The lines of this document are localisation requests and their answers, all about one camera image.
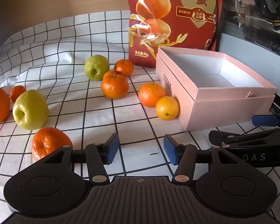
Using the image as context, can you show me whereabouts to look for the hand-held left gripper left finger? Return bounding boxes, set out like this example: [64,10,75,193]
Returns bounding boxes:
[41,133,120,183]

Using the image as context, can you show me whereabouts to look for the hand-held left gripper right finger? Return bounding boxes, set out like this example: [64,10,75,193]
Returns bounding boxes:
[163,134,242,183]

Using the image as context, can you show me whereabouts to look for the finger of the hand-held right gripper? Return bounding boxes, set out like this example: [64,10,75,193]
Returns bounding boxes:
[209,127,280,149]
[252,113,280,127]

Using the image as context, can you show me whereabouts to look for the pink cardboard box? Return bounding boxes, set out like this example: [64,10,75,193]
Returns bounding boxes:
[155,47,277,132]

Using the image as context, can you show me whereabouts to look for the yellow-orange citrus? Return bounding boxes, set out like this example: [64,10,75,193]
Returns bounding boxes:
[155,96,179,121]

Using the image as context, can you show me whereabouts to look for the small tangerine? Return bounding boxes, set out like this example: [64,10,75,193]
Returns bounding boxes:
[10,85,27,103]
[103,71,117,80]

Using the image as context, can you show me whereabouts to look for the green guava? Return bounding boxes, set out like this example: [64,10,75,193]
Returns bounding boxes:
[84,55,110,81]

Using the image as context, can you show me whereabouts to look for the green apple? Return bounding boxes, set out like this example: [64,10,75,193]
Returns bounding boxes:
[12,90,49,130]

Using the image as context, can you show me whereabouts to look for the white black-grid tablecloth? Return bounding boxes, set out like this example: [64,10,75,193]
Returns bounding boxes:
[0,9,280,224]

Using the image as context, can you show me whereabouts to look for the red printed snack bag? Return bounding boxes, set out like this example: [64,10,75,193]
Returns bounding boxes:
[127,0,224,68]

